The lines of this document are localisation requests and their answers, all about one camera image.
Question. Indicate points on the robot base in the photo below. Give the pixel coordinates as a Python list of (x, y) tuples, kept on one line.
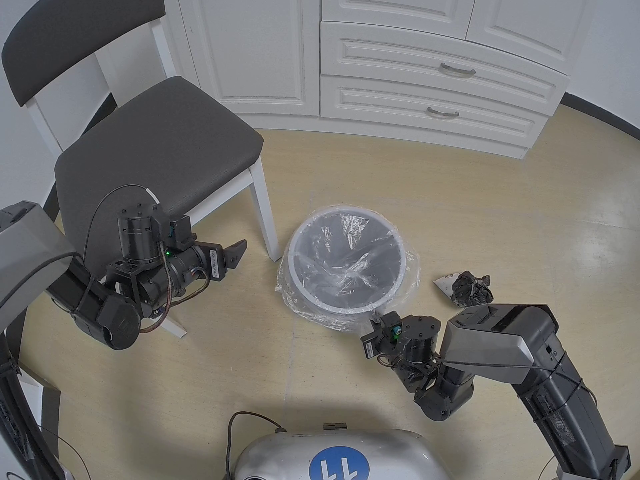
[(340, 455)]

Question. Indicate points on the crumpled white paper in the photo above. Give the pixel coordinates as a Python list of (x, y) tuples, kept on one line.
[(442, 282)]

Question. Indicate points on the white trash bin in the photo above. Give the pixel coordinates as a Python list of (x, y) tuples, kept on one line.
[(344, 211)]

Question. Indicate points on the clear plastic bag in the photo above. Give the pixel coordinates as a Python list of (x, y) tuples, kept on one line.
[(350, 268)]

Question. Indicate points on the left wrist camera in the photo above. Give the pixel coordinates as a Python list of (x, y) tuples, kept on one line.
[(180, 233)]

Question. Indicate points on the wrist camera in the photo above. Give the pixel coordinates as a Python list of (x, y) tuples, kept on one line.
[(392, 329), (180, 233)]

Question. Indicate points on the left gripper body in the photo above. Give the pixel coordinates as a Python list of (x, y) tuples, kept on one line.
[(187, 268)]

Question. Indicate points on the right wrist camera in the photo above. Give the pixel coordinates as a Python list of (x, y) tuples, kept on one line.
[(392, 329)]

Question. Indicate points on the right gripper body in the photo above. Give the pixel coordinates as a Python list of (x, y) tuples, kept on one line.
[(371, 347)]

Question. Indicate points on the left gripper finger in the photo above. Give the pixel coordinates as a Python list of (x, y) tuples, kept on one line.
[(231, 261), (234, 249)]

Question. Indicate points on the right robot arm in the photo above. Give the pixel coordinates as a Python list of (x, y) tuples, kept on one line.
[(500, 343)]

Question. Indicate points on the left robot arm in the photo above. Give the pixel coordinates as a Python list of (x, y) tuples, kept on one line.
[(30, 253)]

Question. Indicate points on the white wardrobe with drawers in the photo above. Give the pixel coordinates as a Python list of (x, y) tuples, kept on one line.
[(400, 23)]

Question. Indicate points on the white chair dark grey seat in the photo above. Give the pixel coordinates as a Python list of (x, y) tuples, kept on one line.
[(165, 133)]

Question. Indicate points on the crumpled black plastic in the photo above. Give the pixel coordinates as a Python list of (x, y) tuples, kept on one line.
[(470, 290)]

